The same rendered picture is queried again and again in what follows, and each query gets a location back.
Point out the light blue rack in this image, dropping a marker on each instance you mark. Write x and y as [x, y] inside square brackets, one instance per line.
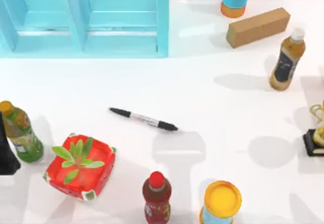
[83, 18]

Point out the gold trophy on black base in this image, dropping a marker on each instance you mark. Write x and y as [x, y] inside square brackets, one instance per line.
[316, 135]

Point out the red square plant pot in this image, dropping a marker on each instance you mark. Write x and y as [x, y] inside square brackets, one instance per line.
[81, 164]

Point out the dark red bottle, red cap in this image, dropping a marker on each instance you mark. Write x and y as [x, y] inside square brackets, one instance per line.
[157, 201]

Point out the yellow-lidded orange and blue can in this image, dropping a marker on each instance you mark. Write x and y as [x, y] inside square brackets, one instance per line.
[221, 203]

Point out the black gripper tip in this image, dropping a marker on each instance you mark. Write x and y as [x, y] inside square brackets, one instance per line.
[6, 155]

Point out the black and grey marker pen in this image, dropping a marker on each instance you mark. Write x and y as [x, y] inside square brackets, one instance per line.
[144, 119]

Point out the green bottle with yellow cap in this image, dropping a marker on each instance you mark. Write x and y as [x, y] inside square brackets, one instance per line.
[21, 135]

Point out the brown cardboard block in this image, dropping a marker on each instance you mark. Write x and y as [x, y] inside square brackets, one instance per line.
[258, 27]

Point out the amber bottle with dark label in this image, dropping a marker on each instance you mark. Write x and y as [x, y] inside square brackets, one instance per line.
[287, 61]

